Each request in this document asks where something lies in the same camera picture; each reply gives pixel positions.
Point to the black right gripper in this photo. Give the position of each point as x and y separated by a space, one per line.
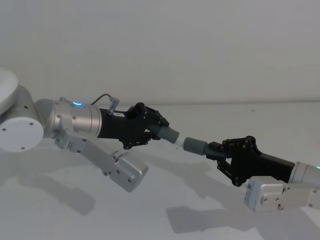
252 163

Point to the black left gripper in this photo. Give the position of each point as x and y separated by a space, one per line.
117 127

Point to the grey tube with white end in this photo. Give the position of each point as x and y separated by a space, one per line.
167 135

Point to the white table cloth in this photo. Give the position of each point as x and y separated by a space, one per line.
160 205

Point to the white curtain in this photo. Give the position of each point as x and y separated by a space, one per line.
160 45

